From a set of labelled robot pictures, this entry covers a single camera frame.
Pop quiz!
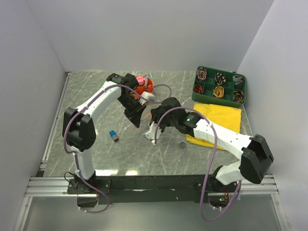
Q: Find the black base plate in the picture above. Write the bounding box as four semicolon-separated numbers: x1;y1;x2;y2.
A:
67;174;238;205

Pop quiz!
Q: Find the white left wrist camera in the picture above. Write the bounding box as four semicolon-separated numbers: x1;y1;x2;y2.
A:
139;91;155;104

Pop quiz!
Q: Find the brown patterned rolled tie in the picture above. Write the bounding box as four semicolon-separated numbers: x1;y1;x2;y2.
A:
196;67;207;82

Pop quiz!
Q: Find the pink tube of crayons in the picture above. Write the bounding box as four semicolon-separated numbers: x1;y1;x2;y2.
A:
136;76;145;87

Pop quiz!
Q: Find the yellow folded cloth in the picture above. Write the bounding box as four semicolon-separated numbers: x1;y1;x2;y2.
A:
185;103;242;151

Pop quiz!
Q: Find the orange pen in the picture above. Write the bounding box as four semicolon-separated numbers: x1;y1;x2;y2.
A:
130;113;151;131

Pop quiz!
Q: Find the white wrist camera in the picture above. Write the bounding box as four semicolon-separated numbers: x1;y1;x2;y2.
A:
139;91;155;104
143;122;161;145

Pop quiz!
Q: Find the blue grey cylinder cap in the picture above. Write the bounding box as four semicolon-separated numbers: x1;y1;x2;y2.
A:
109;130;119;142

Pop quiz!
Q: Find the orange navy rolled tie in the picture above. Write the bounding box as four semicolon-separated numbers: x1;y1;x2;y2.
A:
193;85;204;94

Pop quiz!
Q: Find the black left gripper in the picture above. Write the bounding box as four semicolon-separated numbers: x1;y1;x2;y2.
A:
117;93;147;128

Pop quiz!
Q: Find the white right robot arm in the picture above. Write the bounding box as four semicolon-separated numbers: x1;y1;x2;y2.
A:
145;97;274;192

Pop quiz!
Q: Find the small grey round lid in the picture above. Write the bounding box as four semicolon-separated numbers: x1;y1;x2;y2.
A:
180;142;187;149

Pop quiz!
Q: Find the orange round desk organizer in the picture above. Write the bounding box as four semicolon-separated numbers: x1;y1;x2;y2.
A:
135;75;154;95

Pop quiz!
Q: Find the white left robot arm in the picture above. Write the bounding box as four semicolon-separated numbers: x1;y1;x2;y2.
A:
63;73;154;193

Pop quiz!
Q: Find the green compartment tray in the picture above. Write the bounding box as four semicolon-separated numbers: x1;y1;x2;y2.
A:
192;66;246;108

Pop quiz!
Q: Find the dark patterned rolled tie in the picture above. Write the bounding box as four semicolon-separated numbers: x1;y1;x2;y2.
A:
233;90;244;103

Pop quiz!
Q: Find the white pen lilac cap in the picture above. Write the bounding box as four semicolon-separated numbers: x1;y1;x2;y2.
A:
144;75;149;89

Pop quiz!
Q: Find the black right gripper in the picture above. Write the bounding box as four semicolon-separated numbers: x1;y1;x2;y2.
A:
149;106;177;133

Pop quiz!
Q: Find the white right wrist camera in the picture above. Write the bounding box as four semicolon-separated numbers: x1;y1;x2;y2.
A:
143;122;161;145

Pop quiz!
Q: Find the grey rolled item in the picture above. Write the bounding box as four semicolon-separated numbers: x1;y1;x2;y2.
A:
232;75;244;90

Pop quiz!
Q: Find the yellow rolled tie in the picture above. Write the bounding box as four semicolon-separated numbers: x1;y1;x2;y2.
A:
213;86;224;99

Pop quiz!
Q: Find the black floral rolled tie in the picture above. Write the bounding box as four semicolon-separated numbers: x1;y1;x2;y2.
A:
215;72;226;86

